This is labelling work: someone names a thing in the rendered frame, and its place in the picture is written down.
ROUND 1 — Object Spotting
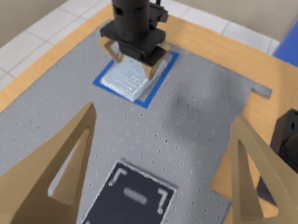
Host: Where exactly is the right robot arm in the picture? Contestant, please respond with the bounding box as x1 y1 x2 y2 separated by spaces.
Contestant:
111 0 298 174

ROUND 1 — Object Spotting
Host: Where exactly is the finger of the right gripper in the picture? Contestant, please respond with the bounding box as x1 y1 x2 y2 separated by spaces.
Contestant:
141 42 170 81
96 36 123 64

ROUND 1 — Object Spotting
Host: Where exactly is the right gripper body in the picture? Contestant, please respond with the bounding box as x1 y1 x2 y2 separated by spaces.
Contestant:
99 1 168 68

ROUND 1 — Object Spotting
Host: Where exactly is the blue tape outline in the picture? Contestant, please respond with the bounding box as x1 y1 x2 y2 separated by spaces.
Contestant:
92 50 180 107

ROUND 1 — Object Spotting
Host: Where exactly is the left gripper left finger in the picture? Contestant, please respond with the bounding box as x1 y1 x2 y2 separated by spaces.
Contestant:
0 102 97 224

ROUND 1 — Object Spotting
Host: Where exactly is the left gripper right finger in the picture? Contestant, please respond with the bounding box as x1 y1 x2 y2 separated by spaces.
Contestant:
230 116 298 224

